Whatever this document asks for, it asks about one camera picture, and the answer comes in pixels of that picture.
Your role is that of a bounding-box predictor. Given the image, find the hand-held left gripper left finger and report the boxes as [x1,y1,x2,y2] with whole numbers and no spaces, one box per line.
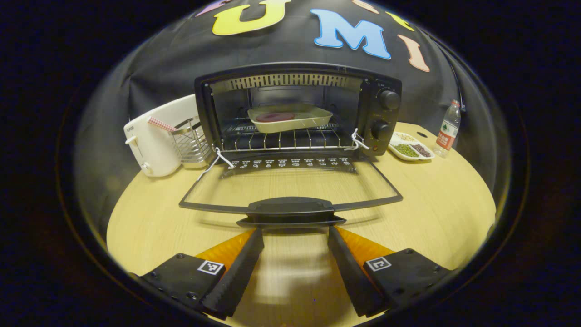
[138,227,265,320]

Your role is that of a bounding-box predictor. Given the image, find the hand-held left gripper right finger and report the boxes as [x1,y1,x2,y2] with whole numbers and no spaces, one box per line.
[327,226,454,318]

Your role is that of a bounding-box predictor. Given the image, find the cream food tray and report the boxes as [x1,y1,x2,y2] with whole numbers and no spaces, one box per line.
[247,104,333,134]

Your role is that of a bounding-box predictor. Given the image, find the black electric oven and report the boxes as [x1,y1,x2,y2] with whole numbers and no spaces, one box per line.
[178,62,404,229]

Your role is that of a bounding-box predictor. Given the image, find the pink meat slice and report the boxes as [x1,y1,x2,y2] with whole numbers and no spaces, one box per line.
[256,112,296,123]

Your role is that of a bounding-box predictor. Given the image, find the metal oven rack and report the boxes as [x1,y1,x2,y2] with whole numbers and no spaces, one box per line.
[221,119,359,153]

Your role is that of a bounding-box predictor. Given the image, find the white divided dish of beans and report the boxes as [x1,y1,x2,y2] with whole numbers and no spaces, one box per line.
[389,131,435,162]

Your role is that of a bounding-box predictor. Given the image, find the white toaster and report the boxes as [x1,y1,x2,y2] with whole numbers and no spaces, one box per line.
[123,94,200,178]

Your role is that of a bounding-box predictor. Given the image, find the clear plastic bottle red label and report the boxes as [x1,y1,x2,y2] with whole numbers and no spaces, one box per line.
[435,100,462,158]

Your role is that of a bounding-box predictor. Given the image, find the red checked ribbon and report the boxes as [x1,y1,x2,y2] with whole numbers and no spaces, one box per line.
[148,117,177,133]

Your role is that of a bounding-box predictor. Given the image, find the black backdrop cloth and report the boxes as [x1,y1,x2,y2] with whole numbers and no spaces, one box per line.
[75,0,511,237]

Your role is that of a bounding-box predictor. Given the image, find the white cord loop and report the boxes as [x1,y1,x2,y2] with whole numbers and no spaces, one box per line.
[344,129,369,151]
[197,147,235,180]

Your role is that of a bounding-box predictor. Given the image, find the metal wire basket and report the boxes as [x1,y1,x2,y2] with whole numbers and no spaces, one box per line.
[172,117,214,169]

